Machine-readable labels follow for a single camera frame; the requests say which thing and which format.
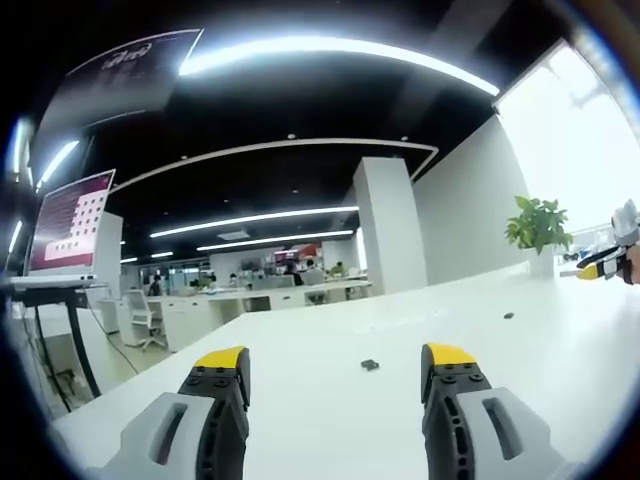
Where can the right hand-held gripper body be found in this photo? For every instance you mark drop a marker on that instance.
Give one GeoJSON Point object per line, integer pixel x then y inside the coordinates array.
{"type": "Point", "coordinates": [625, 222]}

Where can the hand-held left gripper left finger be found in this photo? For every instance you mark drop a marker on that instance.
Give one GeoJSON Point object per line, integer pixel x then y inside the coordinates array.
{"type": "Point", "coordinates": [220, 400]}

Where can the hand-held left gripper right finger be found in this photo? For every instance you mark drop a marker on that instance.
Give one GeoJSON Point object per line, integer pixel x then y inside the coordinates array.
{"type": "Point", "coordinates": [450, 400]}

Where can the green potted plant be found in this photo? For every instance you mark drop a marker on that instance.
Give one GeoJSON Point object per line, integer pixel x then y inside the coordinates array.
{"type": "Point", "coordinates": [539, 235]}

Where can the white office desk row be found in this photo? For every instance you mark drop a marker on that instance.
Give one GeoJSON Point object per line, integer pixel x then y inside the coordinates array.
{"type": "Point", "coordinates": [240, 305]}

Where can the white office chair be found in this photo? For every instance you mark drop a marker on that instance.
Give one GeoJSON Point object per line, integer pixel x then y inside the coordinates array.
{"type": "Point", "coordinates": [142, 320]}

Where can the black monitor stand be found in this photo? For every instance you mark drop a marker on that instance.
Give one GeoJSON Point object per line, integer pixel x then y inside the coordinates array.
{"type": "Point", "coordinates": [75, 330]}

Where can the white square pillar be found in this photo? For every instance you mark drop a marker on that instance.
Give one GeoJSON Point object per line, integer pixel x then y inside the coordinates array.
{"type": "Point", "coordinates": [390, 225]}

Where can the computer monitor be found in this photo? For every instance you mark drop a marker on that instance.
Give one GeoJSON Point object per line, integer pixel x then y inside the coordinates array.
{"type": "Point", "coordinates": [67, 225]}

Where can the hanging ceiling screen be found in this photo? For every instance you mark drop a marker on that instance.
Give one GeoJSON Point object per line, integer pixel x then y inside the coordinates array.
{"type": "Point", "coordinates": [125, 70]}

